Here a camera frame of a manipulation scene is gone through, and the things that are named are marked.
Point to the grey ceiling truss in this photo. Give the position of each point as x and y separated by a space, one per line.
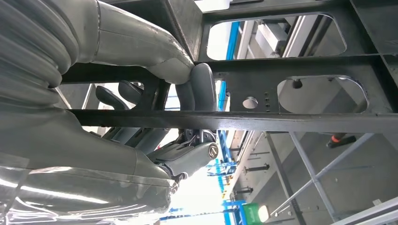
314 180

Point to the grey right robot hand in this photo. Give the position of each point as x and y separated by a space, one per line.
77 149

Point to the green lit sign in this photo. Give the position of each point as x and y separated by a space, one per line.
250 214

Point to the pale ceiling rail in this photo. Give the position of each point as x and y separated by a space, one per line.
373 214

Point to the black orange ceiling fixture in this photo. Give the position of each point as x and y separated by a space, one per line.
342 141

